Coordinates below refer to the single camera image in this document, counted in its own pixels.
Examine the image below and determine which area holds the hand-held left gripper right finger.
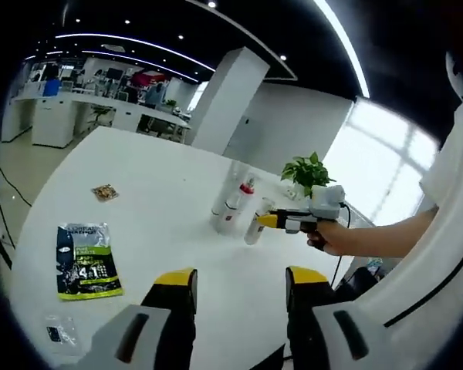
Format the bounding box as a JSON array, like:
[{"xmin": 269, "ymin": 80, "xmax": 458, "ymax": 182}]
[{"xmin": 284, "ymin": 264, "xmax": 390, "ymax": 370}]

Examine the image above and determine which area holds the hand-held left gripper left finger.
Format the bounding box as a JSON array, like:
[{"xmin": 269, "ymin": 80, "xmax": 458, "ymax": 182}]
[{"xmin": 79, "ymin": 267, "xmax": 200, "ymax": 370}]

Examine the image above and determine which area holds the clear capped white skincare bottle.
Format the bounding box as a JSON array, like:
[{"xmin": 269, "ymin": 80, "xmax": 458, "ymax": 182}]
[{"xmin": 243, "ymin": 197, "xmax": 275, "ymax": 246}]

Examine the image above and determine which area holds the clear tube with red cap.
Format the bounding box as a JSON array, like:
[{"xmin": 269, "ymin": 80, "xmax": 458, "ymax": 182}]
[{"xmin": 225, "ymin": 173, "xmax": 258, "ymax": 232}]

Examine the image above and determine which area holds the clear skincare sample sachet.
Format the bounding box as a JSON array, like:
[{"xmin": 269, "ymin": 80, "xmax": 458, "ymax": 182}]
[{"xmin": 42, "ymin": 314, "xmax": 84, "ymax": 356}]

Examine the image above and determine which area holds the green black skincare sachet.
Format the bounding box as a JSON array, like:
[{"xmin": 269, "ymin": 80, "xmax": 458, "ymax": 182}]
[{"xmin": 56, "ymin": 221, "xmax": 124, "ymax": 302}]

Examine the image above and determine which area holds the small gold skincare packet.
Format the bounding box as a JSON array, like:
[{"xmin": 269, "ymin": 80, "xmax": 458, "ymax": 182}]
[{"xmin": 91, "ymin": 183, "xmax": 122, "ymax": 202}]

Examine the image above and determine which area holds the person's right hand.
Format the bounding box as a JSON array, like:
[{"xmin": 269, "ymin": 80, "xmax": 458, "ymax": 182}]
[{"xmin": 306, "ymin": 221, "xmax": 352, "ymax": 256}]

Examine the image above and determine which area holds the green potted plant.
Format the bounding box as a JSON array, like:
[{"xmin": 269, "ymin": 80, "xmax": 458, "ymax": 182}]
[{"xmin": 280, "ymin": 151, "xmax": 337, "ymax": 197}]

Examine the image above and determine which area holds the person's white shirt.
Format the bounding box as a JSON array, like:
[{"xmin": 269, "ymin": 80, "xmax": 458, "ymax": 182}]
[{"xmin": 384, "ymin": 102, "xmax": 463, "ymax": 370}]

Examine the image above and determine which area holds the long white ceiling light strip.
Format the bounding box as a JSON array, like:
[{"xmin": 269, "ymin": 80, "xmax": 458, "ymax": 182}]
[{"xmin": 315, "ymin": 0, "xmax": 372, "ymax": 98}]

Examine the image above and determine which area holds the magenta sign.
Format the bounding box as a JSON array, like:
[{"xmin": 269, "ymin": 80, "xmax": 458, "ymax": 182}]
[{"xmin": 130, "ymin": 70, "xmax": 166, "ymax": 88}]

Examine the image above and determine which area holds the long white office counter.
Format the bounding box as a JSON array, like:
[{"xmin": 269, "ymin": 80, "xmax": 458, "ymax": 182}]
[{"xmin": 9, "ymin": 90, "xmax": 193, "ymax": 150}]

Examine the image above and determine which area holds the black cable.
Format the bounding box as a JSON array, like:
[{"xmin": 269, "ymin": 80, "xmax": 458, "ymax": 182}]
[
  {"xmin": 329, "ymin": 203, "xmax": 353, "ymax": 291},
  {"xmin": 384, "ymin": 237, "xmax": 463, "ymax": 328}
]

